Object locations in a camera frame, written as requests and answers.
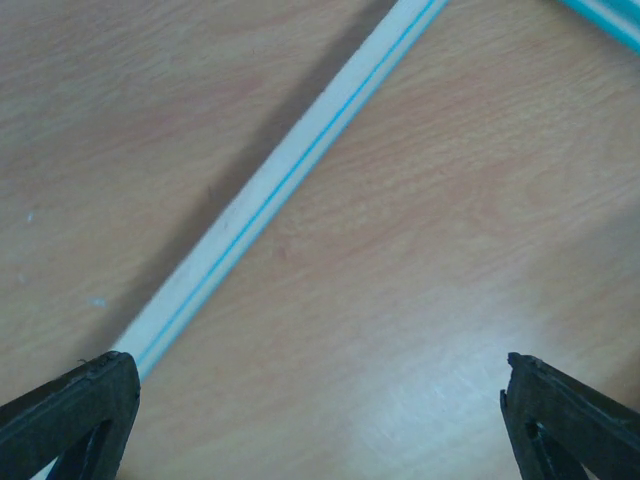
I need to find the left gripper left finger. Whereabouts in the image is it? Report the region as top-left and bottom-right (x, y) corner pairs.
(1, 351), (141, 479)

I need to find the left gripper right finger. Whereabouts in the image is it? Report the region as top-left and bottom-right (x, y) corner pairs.
(500, 352), (639, 479)

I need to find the teal picture frame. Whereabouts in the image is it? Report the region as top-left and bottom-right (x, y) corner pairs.
(29, 0), (640, 480)

